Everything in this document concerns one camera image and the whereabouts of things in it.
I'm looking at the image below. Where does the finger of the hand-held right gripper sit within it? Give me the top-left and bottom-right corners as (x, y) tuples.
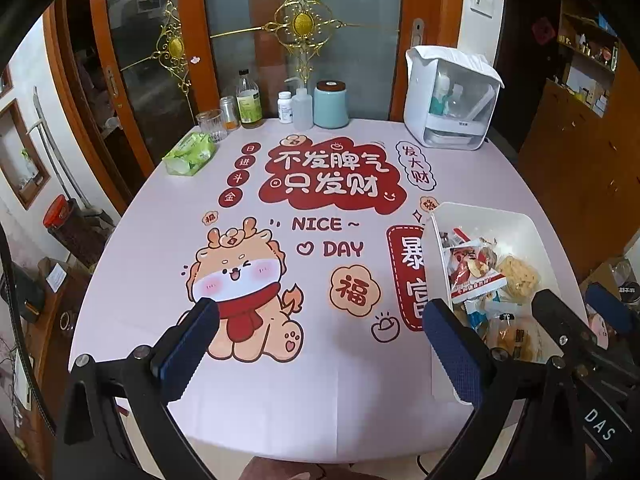
(587, 282), (640, 356)
(532, 288), (608, 376)

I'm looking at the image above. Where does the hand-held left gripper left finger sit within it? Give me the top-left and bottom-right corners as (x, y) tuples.
(52, 297), (221, 480)

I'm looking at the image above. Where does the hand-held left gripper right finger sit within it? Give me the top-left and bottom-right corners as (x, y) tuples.
(422, 298), (593, 480)

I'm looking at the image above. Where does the white blue snack packet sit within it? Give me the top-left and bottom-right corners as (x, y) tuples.
(462, 297), (501, 331)

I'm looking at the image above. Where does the large bread packet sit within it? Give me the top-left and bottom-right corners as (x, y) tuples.
(482, 312), (551, 363)

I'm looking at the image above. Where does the yellow rice cracker packet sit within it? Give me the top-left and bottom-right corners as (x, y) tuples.
(497, 255), (542, 301)

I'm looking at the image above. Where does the red white snack packet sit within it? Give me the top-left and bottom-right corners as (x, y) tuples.
(446, 240), (507, 303)

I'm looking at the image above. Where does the white plastic bin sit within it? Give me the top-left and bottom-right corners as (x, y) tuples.
(422, 201), (576, 405)

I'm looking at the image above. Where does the red label cookie packet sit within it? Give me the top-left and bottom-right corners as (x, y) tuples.
(440, 227), (471, 248)

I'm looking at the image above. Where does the cardboard box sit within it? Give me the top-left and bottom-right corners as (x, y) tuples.
(582, 257), (640, 306)

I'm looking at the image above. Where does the wooden cabinet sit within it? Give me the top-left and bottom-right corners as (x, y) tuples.
(517, 80), (640, 281)

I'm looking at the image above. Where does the red lidded jar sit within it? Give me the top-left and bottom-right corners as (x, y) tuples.
(42, 194), (101, 266)

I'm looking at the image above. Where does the green tissue pack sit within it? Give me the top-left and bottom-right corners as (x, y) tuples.
(162, 132), (217, 177)

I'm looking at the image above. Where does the clear glass cup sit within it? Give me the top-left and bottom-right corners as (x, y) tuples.
(196, 110), (228, 143)

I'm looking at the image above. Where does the metal pole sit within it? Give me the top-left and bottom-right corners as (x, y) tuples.
(32, 87), (91, 211)

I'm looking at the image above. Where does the small glass jar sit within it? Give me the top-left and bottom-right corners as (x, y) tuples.
(220, 96), (241, 132)

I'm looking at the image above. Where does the green label glass bottle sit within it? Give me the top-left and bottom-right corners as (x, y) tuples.
(236, 69), (265, 129)

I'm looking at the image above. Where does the white teal bottle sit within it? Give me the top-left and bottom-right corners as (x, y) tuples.
(434, 72), (453, 116)

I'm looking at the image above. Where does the clear squeeze bottle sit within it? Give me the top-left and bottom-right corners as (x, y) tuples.
(284, 77), (315, 131)

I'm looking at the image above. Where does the wooden framed glass door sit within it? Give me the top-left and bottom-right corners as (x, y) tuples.
(175, 0), (466, 123)
(45, 0), (211, 211)

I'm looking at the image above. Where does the light blue canister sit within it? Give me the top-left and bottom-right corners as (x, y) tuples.
(313, 81), (350, 129)

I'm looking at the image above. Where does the white countertop cabinet appliance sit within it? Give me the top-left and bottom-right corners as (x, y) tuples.
(403, 45), (506, 151)

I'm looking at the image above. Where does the gold door ornament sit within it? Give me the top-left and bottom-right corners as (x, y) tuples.
(262, 0), (346, 76)
(157, 2), (193, 86)

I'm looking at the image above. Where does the wooden wall niche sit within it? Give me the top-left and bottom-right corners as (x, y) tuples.
(0, 100), (51, 211)

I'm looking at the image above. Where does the wooden wall shelf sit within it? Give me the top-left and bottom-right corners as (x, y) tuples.
(552, 0), (626, 118)

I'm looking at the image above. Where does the red paper wall decoration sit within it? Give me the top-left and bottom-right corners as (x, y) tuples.
(531, 16), (556, 45)

